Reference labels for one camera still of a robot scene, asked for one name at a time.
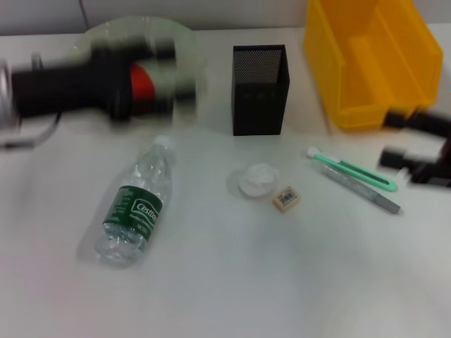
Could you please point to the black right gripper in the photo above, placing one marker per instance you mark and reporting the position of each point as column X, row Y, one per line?
column 444, row 148

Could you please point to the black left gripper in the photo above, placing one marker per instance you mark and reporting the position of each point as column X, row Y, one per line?
column 70, row 88

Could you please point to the orange knitted toy fruit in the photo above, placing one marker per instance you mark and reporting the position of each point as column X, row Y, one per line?
column 142, row 84

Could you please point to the green white-tipped swab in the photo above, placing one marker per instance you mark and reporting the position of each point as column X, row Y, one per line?
column 352, row 168

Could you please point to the silver marker pen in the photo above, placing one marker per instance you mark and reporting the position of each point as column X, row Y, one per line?
column 363, row 192

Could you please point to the beige eraser with barcode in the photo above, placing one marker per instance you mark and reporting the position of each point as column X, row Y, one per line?
column 287, row 199

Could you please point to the clear water bottle green label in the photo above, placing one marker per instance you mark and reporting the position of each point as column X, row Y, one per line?
column 139, row 204

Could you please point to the white paper ball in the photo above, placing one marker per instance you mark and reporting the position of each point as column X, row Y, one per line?
column 257, row 179

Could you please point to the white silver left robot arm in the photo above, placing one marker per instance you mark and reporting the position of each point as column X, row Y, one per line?
column 5, row 91

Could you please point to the translucent green plastic fruit bowl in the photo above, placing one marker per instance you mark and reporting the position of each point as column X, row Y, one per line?
column 186, row 60

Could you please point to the black mesh pen holder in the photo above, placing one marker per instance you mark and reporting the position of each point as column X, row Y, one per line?
column 259, row 105

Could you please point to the yellow plastic bin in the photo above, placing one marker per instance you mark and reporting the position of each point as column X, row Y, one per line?
column 380, row 70

